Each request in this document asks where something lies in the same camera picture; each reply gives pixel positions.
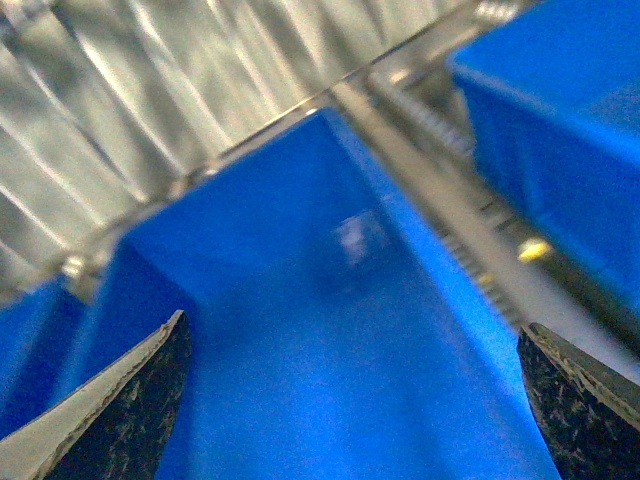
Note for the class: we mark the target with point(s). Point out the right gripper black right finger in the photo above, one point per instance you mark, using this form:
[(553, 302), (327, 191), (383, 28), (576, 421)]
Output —
[(587, 413)]

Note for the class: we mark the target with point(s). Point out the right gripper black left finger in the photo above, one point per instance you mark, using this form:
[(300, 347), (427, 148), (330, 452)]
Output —
[(114, 426)]

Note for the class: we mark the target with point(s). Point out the blue plastic bin centre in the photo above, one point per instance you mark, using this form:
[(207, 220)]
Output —
[(333, 336)]

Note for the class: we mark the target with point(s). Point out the blue plastic bin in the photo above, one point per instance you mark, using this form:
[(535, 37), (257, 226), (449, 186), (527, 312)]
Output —
[(553, 100), (333, 336)]

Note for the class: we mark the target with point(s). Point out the blue plastic bin far right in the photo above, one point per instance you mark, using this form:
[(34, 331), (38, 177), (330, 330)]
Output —
[(553, 100)]

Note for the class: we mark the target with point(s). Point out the metal roller track divider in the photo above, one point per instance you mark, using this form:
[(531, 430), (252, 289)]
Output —
[(420, 134)]

